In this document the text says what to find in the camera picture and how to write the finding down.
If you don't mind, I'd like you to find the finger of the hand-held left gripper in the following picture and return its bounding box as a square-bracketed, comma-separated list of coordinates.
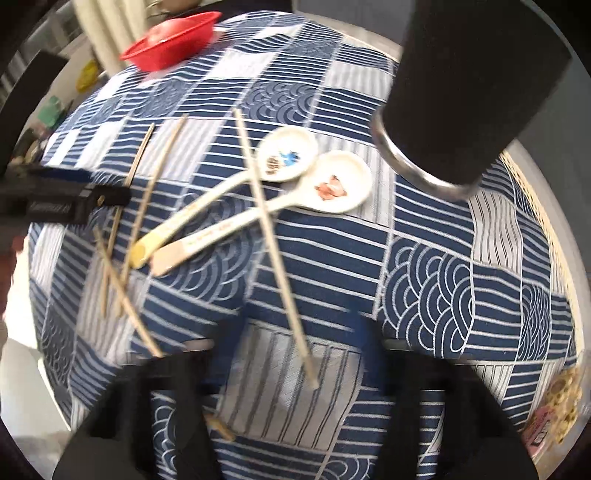
[0, 50, 68, 177]
[0, 166, 132, 227]

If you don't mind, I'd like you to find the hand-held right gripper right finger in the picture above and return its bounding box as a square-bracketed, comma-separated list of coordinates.
[351, 314, 541, 480]

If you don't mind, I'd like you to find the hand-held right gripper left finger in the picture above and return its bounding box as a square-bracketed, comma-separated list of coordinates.
[53, 318, 245, 480]

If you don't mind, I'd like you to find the wooden chopstick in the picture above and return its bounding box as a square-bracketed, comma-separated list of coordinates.
[92, 227, 164, 358]
[117, 113, 189, 317]
[232, 108, 321, 390]
[204, 413, 237, 441]
[100, 122, 155, 317]

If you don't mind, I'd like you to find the white spoon red print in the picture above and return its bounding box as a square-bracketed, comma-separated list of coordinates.
[148, 150, 374, 278]

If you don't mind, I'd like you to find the white spoon blue print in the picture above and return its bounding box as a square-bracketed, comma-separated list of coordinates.
[128, 126, 320, 270]

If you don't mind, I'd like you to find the black cylindrical utensil holder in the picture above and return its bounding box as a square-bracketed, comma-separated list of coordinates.
[373, 0, 574, 202]

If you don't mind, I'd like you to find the green object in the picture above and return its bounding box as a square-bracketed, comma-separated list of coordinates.
[39, 95, 65, 125]

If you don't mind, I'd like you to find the yellow object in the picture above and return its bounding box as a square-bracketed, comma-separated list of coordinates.
[76, 59, 100, 91]

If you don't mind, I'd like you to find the blue white patterned tablecloth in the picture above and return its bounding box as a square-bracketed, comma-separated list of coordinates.
[25, 9, 583, 480]

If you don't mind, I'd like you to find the beige curtain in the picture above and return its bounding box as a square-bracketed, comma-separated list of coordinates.
[74, 0, 155, 75]

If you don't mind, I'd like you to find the red apple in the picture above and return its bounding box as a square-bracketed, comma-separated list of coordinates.
[142, 22, 186, 43]

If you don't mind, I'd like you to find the red plastic basket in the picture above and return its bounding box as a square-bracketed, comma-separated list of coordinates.
[119, 11, 222, 73]

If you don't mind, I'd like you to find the clear plastic cookie container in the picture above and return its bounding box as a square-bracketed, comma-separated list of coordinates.
[519, 362, 583, 460]

